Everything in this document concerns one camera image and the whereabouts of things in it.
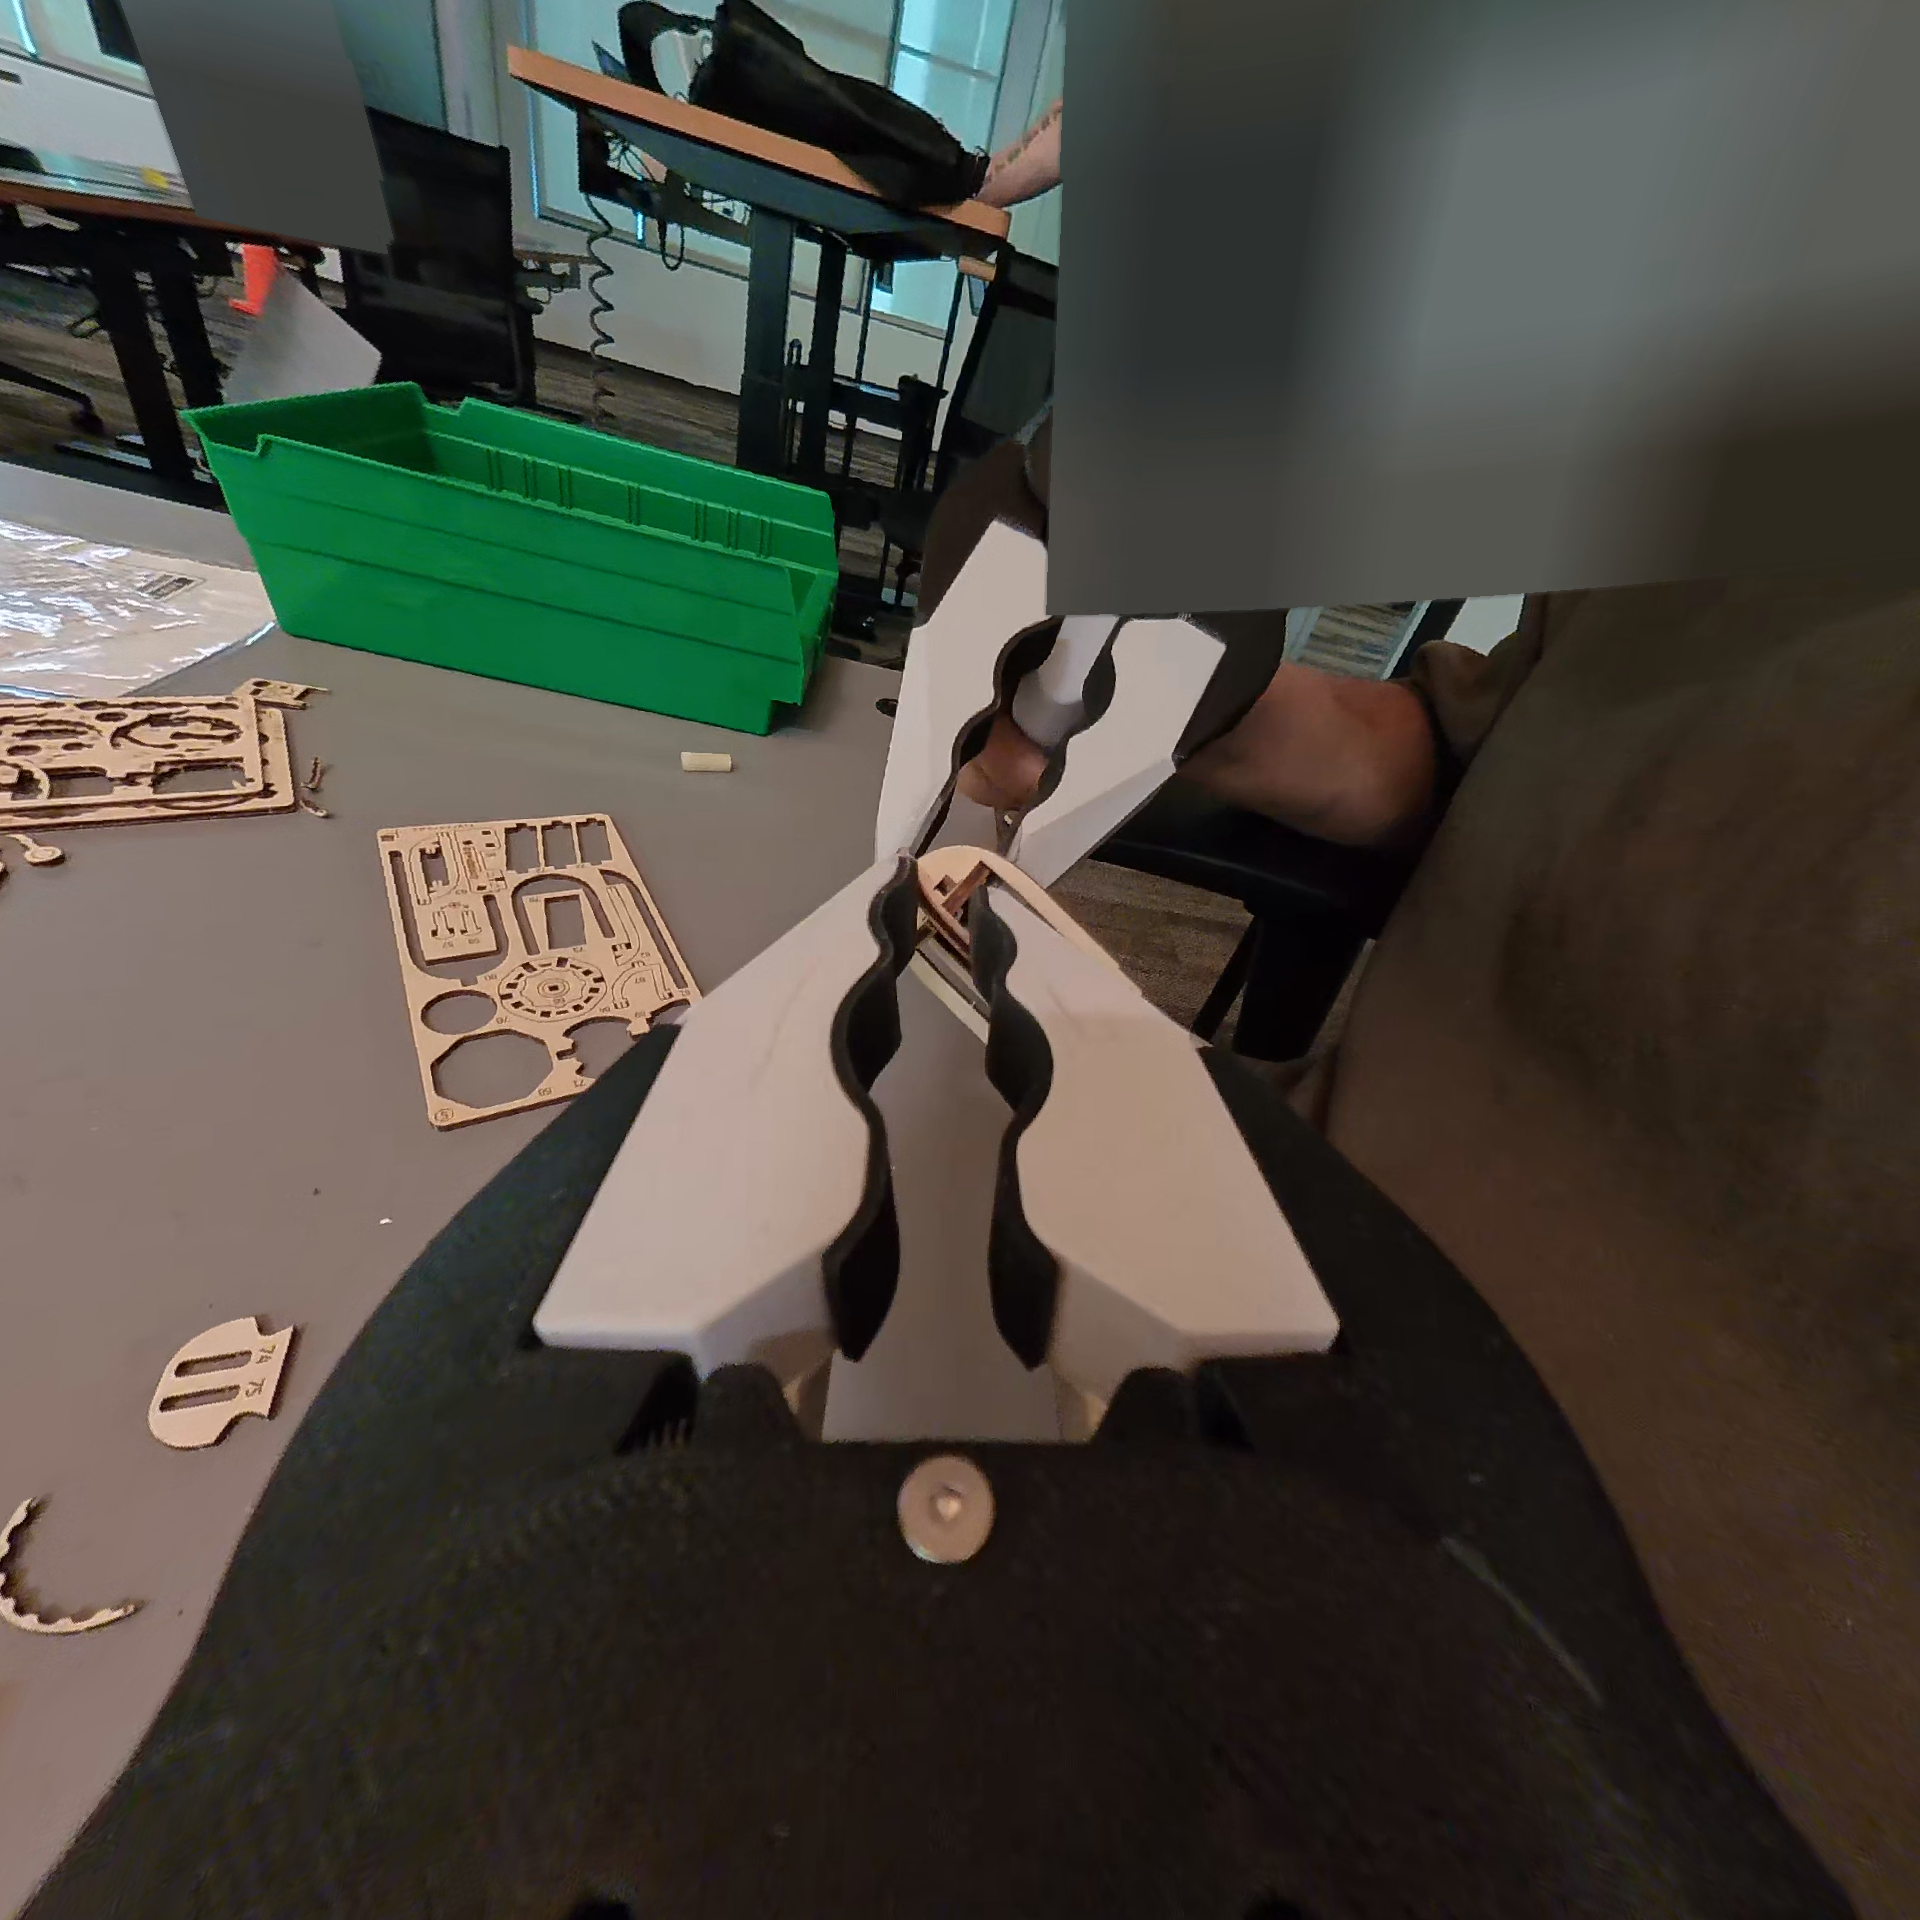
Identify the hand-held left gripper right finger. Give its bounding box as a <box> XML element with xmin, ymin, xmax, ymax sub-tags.
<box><xmin>967</xmin><ymin>892</ymin><xmax>1340</xmax><ymax>1412</ymax></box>

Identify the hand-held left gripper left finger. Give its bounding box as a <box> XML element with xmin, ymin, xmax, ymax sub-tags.
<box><xmin>532</xmin><ymin>854</ymin><xmax>920</xmax><ymax>1369</ymax></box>

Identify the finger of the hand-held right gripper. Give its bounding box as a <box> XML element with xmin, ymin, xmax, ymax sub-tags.
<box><xmin>874</xmin><ymin>516</ymin><xmax>1060</xmax><ymax>864</ymax></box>
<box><xmin>992</xmin><ymin>612</ymin><xmax>1232</xmax><ymax>889</ymax></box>

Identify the wooden arch puzzle piece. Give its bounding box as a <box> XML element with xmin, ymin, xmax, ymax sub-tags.
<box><xmin>906</xmin><ymin>842</ymin><xmax>1082</xmax><ymax>1022</ymax></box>

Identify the person's right forearm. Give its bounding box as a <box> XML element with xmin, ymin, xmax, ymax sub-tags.
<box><xmin>1200</xmin><ymin>665</ymin><xmax>1465</xmax><ymax>849</ymax></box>

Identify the grey desk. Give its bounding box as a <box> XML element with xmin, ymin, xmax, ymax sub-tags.
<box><xmin>0</xmin><ymin>456</ymin><xmax>932</xmax><ymax>1920</ymax></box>

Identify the black-framed wooden-top desk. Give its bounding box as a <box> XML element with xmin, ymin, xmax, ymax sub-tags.
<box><xmin>507</xmin><ymin>43</ymin><xmax>1015</xmax><ymax>481</ymax></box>
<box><xmin>0</xmin><ymin>168</ymin><xmax>324</xmax><ymax>497</ymax></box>

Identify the person's right hand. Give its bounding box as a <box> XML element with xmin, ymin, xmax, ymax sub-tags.
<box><xmin>960</xmin><ymin>715</ymin><xmax>1052</xmax><ymax>811</ymax></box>

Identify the wooden puzzle sheet with gear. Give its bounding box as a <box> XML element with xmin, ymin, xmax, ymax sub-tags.
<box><xmin>379</xmin><ymin>813</ymin><xmax>702</xmax><ymax>1129</ymax></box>

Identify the black mesh chair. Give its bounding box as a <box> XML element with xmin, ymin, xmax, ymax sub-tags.
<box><xmin>901</xmin><ymin>246</ymin><xmax>1060</xmax><ymax>497</ymax></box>

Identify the green plastic bin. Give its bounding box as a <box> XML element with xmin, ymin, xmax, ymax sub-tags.
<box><xmin>187</xmin><ymin>381</ymin><xmax>841</xmax><ymax>737</ymax></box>

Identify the rounded slotted wooden piece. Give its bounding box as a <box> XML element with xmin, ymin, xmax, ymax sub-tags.
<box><xmin>146</xmin><ymin>1316</ymin><xmax>296</xmax><ymax>1451</ymax></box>

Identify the black bag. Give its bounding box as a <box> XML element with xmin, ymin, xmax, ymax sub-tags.
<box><xmin>618</xmin><ymin>0</ymin><xmax>992</xmax><ymax>209</ymax></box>

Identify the wooden puzzle sheet with rings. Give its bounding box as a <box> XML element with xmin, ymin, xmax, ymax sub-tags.
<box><xmin>0</xmin><ymin>678</ymin><xmax>331</xmax><ymax>832</ymax></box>

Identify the black office chair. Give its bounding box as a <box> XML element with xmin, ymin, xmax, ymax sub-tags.
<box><xmin>343</xmin><ymin>107</ymin><xmax>542</xmax><ymax>408</ymax></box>

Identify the curved toothed wooden piece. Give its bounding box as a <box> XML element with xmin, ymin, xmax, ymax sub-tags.
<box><xmin>0</xmin><ymin>1496</ymin><xmax>141</xmax><ymax>1633</ymax></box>

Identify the clear plastic bag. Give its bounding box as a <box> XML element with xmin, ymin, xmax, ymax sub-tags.
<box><xmin>0</xmin><ymin>516</ymin><xmax>280</xmax><ymax>699</ymax></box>

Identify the black coiled cable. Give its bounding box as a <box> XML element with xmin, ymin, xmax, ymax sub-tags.
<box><xmin>589</xmin><ymin>209</ymin><xmax>625</xmax><ymax>429</ymax></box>

